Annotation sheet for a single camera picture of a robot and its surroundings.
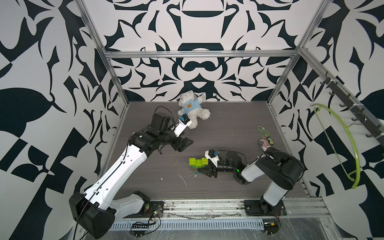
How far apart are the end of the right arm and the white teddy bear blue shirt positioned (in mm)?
325

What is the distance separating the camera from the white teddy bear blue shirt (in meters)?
1.03

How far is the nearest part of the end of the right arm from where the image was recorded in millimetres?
714
